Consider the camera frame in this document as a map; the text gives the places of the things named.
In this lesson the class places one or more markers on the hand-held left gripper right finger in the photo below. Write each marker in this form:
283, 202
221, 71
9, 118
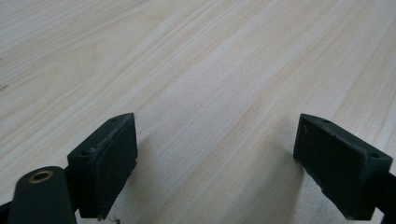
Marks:
339, 174

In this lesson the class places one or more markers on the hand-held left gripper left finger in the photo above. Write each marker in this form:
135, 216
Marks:
104, 168

